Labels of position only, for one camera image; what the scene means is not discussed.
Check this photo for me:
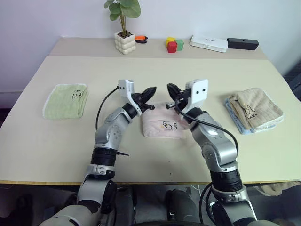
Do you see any blue folded towel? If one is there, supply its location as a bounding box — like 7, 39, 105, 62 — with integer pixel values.
224, 97, 285, 136

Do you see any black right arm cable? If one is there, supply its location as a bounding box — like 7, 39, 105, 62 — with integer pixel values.
174, 97, 239, 163

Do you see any green folded towel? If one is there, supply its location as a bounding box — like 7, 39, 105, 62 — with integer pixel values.
42, 83, 90, 121

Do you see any white flat box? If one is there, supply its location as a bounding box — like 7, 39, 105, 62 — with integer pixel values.
190, 33, 229, 53

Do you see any pink towel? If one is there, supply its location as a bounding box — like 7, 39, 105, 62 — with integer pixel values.
141, 101, 189, 140

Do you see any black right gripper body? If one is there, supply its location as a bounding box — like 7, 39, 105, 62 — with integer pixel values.
175, 88, 192, 111

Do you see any black rectangular box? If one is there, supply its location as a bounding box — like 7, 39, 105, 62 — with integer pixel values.
226, 37, 260, 51

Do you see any person dark sleeved arm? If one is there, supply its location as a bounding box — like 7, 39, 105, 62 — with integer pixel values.
283, 67, 301, 102

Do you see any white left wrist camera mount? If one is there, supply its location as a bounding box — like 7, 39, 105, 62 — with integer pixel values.
117, 79, 144, 114

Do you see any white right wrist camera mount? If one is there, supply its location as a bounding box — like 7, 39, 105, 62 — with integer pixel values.
181, 79, 209, 116

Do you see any dark rounded shape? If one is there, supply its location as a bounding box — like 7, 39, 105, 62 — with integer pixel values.
165, 189, 201, 222

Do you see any thin white cable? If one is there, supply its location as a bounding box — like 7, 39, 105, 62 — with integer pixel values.
191, 184, 206, 196

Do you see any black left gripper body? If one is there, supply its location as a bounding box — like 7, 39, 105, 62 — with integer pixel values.
131, 92, 151, 113

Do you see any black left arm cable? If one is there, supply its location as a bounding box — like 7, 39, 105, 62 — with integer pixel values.
95, 86, 119, 130

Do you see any red cube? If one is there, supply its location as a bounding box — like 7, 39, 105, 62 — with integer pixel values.
167, 41, 178, 54

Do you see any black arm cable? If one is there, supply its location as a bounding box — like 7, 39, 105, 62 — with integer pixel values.
174, 97, 239, 163
95, 86, 119, 130

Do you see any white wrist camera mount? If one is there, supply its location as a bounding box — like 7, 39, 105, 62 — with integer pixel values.
181, 79, 209, 116
117, 79, 144, 114

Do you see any tan crumpled cloth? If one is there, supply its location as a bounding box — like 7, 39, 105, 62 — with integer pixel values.
254, 180, 301, 196

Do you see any beige folded towel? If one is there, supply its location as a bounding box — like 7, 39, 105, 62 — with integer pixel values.
228, 87, 284, 130

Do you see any white bubble plant pot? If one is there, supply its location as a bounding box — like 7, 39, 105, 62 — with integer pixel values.
114, 31, 137, 56

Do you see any green leafy plant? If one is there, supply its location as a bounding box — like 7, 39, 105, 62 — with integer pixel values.
103, 0, 142, 36

